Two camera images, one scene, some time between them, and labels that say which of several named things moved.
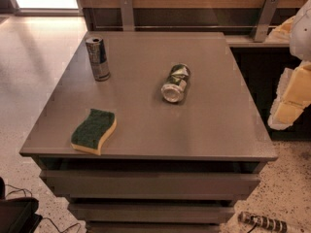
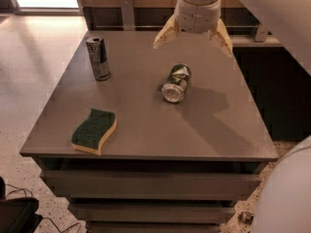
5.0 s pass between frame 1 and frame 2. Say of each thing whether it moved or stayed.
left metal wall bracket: stayed
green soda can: stayed
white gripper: moved
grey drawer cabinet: stayed
